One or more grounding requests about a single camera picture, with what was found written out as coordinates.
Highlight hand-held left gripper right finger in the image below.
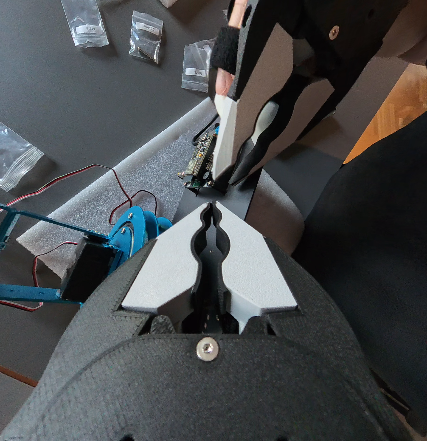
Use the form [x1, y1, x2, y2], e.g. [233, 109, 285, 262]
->
[213, 201, 299, 335]

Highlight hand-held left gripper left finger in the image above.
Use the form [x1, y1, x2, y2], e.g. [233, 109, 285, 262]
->
[121, 203, 214, 316]

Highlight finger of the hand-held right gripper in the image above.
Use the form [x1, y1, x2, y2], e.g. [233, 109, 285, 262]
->
[231, 67, 335, 185]
[213, 23, 295, 181]

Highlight blue toy robot arm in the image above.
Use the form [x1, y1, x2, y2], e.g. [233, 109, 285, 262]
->
[0, 201, 173, 308]

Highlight black metal base plate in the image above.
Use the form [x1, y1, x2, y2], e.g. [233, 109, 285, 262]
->
[173, 165, 266, 331]

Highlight person's right forearm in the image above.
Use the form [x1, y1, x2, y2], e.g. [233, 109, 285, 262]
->
[382, 0, 427, 66]

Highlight dark grey desk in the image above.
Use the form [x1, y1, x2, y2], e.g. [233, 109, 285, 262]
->
[0, 0, 408, 384]

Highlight person's right hand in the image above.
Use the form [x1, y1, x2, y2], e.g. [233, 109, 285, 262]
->
[215, 0, 250, 97]

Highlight green circuit board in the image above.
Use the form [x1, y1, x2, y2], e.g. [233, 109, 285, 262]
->
[177, 126, 222, 189]

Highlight grey foam sheet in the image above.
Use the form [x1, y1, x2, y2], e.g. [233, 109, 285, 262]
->
[17, 96, 305, 280]

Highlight group of small screw bags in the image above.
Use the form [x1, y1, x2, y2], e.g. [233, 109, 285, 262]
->
[60, 0, 215, 93]

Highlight large empty zip bag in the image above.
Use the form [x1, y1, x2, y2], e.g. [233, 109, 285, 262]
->
[0, 116, 45, 192]

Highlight black cable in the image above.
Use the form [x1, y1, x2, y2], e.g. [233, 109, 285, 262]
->
[192, 115, 219, 145]

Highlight red brown servo cable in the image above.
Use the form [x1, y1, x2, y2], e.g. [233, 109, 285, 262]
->
[0, 164, 158, 226]
[0, 241, 79, 312]

